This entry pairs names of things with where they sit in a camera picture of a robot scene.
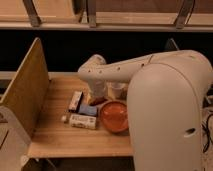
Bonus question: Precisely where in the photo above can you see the long snack bar package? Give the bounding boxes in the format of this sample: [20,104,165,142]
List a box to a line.
[68,91,83,112]

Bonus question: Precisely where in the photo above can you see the blue sponge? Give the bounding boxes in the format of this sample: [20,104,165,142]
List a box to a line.
[78,104,98,116]

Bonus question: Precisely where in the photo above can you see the right dark side panel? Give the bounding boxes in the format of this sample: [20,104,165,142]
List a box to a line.
[164,38,179,51]

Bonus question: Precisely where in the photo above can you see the wooden shelf with brackets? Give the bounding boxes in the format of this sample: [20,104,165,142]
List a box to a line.
[0,0,213,32]

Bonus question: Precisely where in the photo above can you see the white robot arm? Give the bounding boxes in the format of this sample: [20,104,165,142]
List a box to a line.
[78,50,213,171]

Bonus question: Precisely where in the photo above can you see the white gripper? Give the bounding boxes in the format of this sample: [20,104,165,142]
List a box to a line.
[88,80,107,98]

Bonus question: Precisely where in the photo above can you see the black cables on floor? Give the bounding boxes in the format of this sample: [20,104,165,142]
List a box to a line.
[201,107,213,154]

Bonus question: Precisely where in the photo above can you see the orange ceramic bowl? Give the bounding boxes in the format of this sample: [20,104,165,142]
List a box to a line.
[99,101,128,133]

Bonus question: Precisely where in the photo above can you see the left wooden side panel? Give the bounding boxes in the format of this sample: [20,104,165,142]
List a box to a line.
[0,38,49,145]

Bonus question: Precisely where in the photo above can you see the white bottle lying down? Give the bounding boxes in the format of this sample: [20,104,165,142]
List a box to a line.
[61,114,96,129]

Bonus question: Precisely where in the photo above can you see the clear plastic cup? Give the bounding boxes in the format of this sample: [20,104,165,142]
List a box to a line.
[110,82,125,99]

